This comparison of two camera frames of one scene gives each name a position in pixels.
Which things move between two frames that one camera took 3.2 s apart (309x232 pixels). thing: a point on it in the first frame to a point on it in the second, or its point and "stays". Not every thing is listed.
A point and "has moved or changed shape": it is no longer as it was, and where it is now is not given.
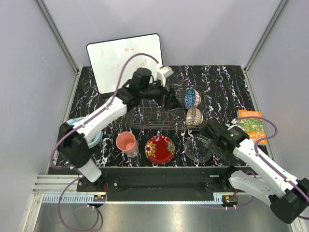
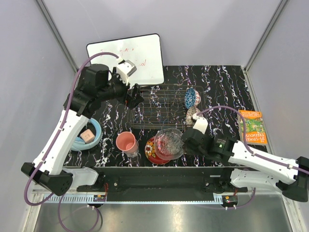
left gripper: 168,99 to 132,101
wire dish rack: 149,114 stays
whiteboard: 109,57 stays
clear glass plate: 195,148 has moved or changed shape
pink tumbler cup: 126,141 stays
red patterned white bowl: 194,117 stays
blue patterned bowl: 189,97 stays
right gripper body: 225,155 to 189,149
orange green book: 255,127 stays
